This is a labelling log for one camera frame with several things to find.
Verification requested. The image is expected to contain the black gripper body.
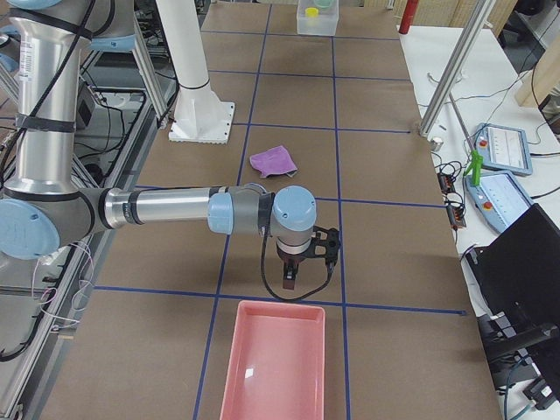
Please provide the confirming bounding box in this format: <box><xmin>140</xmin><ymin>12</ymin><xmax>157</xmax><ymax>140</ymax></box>
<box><xmin>276</xmin><ymin>248</ymin><xmax>307</xmax><ymax>268</ymax></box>

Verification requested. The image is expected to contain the purple cloth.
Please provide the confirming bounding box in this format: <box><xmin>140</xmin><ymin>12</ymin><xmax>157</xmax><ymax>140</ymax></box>
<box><xmin>249</xmin><ymin>145</ymin><xmax>298</xmax><ymax>179</ymax></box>

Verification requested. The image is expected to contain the yellow plastic cup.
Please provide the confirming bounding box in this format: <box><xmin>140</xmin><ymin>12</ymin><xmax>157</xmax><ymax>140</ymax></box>
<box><xmin>304</xmin><ymin>7</ymin><xmax>319</xmax><ymax>18</ymax></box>

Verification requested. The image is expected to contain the mint green bowl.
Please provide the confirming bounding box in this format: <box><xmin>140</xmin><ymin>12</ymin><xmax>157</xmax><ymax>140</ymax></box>
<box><xmin>313</xmin><ymin>0</ymin><xmax>333</xmax><ymax>9</ymax></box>

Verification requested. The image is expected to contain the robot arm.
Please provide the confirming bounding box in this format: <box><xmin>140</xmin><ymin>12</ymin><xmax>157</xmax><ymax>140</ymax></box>
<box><xmin>1</xmin><ymin>1</ymin><xmax>319</xmax><ymax>288</ymax></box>

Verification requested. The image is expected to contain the pink plastic tray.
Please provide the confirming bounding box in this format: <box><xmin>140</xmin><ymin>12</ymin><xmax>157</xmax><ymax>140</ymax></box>
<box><xmin>220</xmin><ymin>300</ymin><xmax>326</xmax><ymax>419</ymax></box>

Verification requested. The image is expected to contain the small metal cylinder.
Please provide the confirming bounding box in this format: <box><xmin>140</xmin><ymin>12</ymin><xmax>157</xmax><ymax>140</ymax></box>
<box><xmin>430</xmin><ymin>137</ymin><xmax>443</xmax><ymax>151</ymax></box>

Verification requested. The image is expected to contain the teach pendant near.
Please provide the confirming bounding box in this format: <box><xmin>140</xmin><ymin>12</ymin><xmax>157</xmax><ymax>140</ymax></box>
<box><xmin>465</xmin><ymin>170</ymin><xmax>534</xmax><ymax>234</ymax></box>

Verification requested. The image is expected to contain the teach pendant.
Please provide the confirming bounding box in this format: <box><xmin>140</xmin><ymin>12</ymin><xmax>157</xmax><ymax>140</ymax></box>
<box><xmin>474</xmin><ymin>123</ymin><xmax>533</xmax><ymax>176</ymax></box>
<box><xmin>465</xmin><ymin>170</ymin><xmax>534</xmax><ymax>234</ymax></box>

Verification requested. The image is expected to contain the black laptop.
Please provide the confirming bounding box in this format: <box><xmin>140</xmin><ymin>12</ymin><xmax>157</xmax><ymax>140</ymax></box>
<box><xmin>465</xmin><ymin>204</ymin><xmax>559</xmax><ymax>326</ymax></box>

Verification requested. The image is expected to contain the clear plastic bin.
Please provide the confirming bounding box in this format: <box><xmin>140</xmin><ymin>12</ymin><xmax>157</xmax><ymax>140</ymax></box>
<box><xmin>297</xmin><ymin>0</ymin><xmax>339</xmax><ymax>37</ymax></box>

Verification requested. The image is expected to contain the teach pendant far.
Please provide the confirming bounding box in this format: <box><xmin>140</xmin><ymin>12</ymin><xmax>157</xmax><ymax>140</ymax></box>
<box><xmin>474</xmin><ymin>123</ymin><xmax>533</xmax><ymax>176</ymax></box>

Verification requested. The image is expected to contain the red fire extinguisher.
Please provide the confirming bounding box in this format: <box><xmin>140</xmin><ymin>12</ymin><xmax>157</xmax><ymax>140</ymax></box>
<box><xmin>398</xmin><ymin>0</ymin><xmax>419</xmax><ymax>35</ymax></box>

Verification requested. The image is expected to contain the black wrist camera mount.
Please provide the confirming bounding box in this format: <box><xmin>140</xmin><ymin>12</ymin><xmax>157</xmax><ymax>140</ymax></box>
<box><xmin>304</xmin><ymin>226</ymin><xmax>340</xmax><ymax>270</ymax></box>

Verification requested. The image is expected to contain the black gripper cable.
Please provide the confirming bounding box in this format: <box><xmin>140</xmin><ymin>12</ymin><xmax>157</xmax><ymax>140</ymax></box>
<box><xmin>258</xmin><ymin>227</ymin><xmax>338</xmax><ymax>303</ymax></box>

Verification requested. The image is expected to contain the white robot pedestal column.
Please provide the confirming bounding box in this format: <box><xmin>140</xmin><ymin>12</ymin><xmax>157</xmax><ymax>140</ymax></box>
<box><xmin>157</xmin><ymin>0</ymin><xmax>235</xmax><ymax>144</ymax></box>

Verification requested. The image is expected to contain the green handled reach grabber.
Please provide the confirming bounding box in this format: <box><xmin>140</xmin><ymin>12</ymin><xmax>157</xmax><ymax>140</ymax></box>
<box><xmin>450</xmin><ymin>98</ymin><xmax>484</xmax><ymax>185</ymax></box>

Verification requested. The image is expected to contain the aluminium frame post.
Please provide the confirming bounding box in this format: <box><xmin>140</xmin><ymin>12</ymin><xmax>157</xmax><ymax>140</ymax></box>
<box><xmin>419</xmin><ymin>0</ymin><xmax>496</xmax><ymax>137</ymax></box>

